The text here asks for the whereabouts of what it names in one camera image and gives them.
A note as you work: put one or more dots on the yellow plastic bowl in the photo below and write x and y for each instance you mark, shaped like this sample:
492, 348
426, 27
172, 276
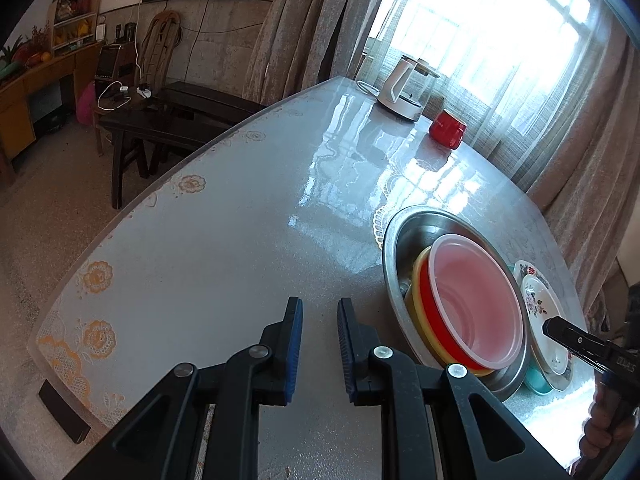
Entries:
415, 305

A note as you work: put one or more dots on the red plastic bowl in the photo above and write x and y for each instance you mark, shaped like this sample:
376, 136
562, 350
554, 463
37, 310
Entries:
470, 300

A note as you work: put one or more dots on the red mug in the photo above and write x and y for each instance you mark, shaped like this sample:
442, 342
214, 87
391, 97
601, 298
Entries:
447, 130

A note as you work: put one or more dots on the white plate with pink flowers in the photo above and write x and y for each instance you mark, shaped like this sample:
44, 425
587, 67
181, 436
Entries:
542, 305

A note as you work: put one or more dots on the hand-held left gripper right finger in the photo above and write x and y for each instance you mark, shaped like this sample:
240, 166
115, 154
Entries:
345, 347

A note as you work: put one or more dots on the wooden cabinet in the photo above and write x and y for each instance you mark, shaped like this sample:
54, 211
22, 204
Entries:
30, 95

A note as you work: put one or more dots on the pink bag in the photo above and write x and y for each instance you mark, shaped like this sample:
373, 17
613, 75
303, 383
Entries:
86, 105

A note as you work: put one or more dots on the stainless steel bowl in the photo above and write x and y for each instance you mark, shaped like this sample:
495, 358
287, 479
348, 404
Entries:
400, 260

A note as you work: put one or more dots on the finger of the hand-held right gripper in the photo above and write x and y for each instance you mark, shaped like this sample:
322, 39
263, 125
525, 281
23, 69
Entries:
580, 342

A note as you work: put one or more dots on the black box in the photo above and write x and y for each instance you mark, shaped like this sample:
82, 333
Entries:
62, 410

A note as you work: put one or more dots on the person's right hand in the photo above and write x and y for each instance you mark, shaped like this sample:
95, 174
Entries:
595, 435

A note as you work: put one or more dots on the window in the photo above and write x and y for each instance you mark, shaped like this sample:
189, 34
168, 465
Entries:
490, 20

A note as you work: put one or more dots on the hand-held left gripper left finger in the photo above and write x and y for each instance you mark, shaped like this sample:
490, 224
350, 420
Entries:
294, 347

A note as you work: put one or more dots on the dark wooden bench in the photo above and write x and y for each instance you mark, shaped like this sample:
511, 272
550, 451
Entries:
165, 125

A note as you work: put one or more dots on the small shelf with fruit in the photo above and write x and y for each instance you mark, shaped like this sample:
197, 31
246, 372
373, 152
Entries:
72, 20

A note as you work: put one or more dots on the white power strip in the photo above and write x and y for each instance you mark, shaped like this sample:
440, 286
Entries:
144, 91

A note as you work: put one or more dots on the black appliance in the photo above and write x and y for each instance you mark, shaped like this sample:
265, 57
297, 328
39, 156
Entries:
114, 62

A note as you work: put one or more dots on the white sheer curtain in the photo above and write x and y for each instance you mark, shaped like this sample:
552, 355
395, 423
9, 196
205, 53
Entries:
500, 85

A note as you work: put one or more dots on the beige patterned curtain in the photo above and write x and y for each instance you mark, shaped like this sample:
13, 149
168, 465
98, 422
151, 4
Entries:
310, 35
590, 160

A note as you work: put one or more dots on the white glass electric kettle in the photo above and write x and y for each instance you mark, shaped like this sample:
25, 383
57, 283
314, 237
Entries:
400, 87

